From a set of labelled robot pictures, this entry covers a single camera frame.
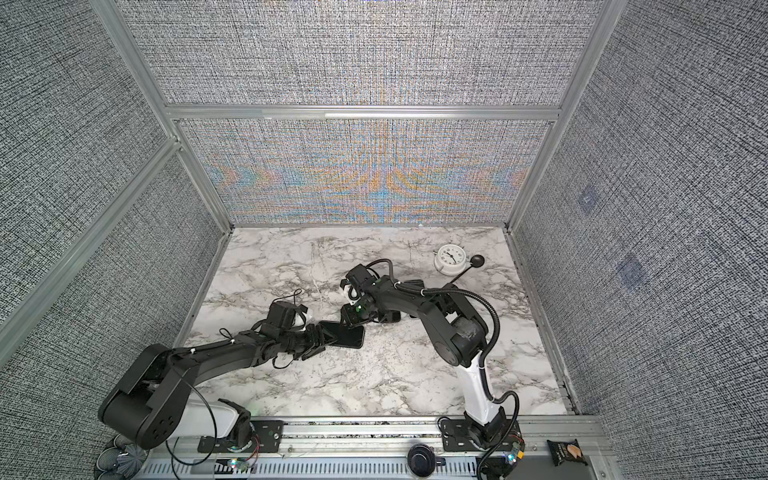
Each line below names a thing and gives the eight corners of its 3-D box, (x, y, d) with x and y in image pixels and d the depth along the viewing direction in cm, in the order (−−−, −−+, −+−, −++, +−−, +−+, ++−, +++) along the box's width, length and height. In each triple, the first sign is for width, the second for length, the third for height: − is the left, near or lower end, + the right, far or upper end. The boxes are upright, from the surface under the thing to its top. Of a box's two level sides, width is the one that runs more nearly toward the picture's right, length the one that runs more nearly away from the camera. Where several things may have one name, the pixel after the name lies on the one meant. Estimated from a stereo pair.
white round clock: (435, 275, 107) (437, 267, 103) (432, 252, 113) (434, 244, 110) (466, 275, 107) (469, 267, 103) (461, 252, 113) (464, 244, 110)
